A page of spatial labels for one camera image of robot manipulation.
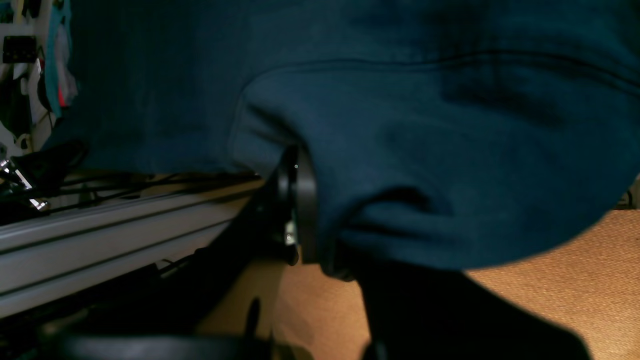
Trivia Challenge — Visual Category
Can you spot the dark blue T-shirt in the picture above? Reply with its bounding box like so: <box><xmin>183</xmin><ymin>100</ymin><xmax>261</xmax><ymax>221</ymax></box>
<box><xmin>46</xmin><ymin>0</ymin><xmax>639</xmax><ymax>271</ymax></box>

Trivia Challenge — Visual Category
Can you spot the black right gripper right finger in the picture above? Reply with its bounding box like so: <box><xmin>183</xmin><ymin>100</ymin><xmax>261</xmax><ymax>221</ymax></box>
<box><xmin>320</xmin><ymin>241</ymin><xmax>592</xmax><ymax>360</ymax></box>

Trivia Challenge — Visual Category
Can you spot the aluminium frame rail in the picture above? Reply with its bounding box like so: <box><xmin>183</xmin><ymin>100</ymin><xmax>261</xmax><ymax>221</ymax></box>
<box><xmin>0</xmin><ymin>180</ymin><xmax>263</xmax><ymax>318</ymax></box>

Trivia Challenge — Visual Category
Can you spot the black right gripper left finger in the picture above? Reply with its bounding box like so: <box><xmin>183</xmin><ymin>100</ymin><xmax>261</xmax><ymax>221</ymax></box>
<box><xmin>151</xmin><ymin>145</ymin><xmax>319</xmax><ymax>338</ymax></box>

